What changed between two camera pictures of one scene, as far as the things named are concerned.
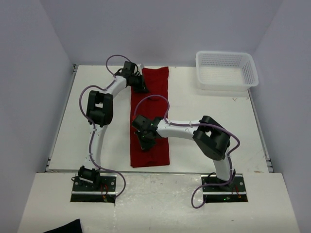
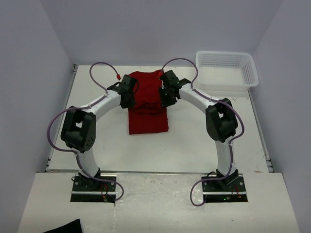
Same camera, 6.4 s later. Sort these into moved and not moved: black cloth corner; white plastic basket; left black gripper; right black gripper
Moved: right black gripper; left black gripper
Not moved: white plastic basket; black cloth corner
